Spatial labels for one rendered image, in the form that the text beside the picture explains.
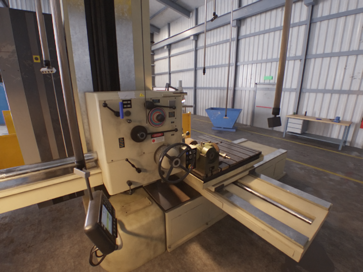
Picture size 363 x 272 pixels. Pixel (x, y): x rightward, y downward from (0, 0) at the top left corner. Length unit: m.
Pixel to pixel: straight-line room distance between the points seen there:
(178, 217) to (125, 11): 2.40
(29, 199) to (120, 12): 1.94
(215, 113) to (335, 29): 5.25
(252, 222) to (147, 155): 1.20
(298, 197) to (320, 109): 6.21
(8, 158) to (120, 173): 2.76
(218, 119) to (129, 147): 6.67
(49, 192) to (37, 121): 0.68
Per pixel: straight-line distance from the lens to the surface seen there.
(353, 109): 8.19
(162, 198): 2.23
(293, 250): 1.83
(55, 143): 2.04
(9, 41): 2.04
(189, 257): 2.43
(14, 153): 3.97
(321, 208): 2.44
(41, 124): 2.01
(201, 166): 1.94
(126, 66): 2.09
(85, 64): 1.99
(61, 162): 1.77
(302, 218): 2.19
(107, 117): 1.36
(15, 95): 2.01
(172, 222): 2.22
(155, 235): 2.19
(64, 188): 1.81
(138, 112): 1.42
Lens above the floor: 1.95
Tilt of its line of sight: 16 degrees down
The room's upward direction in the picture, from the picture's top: straight up
